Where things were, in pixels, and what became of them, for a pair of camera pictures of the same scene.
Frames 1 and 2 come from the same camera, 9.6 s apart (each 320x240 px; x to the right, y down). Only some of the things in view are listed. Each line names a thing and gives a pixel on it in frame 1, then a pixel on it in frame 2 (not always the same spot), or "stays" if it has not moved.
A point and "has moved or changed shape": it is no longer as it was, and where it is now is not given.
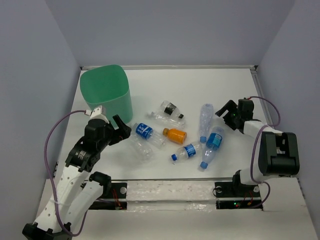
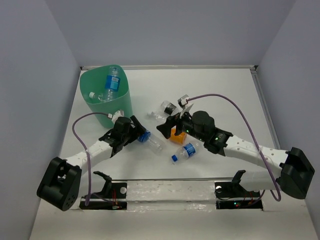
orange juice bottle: x=175 y=135 stays
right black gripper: x=231 y=106 -> x=165 y=128
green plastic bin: x=107 y=86 stays
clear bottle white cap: x=167 y=119 -> x=102 y=97
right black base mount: x=233 y=195 stays
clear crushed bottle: x=144 y=149 -> x=155 y=116
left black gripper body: x=105 y=141 -> x=132 y=134
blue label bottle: x=213 y=143 has moved or changed shape
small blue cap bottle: x=185 y=152 stays
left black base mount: x=114 y=197 stays
